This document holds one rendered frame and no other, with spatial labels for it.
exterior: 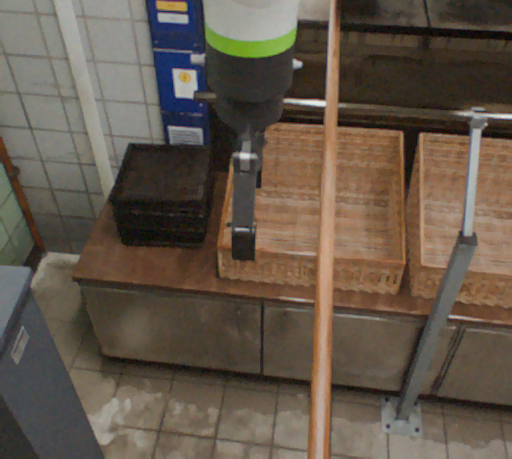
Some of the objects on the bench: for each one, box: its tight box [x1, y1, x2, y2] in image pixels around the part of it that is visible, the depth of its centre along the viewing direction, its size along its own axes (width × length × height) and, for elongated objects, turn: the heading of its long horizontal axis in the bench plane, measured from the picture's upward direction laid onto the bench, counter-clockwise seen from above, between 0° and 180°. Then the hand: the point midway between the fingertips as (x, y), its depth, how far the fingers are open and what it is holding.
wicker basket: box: [215, 122, 408, 295], centre depth 185 cm, size 49×56×28 cm
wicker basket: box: [406, 132, 512, 309], centre depth 179 cm, size 49×56×28 cm
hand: (247, 214), depth 77 cm, fingers open, 13 cm apart
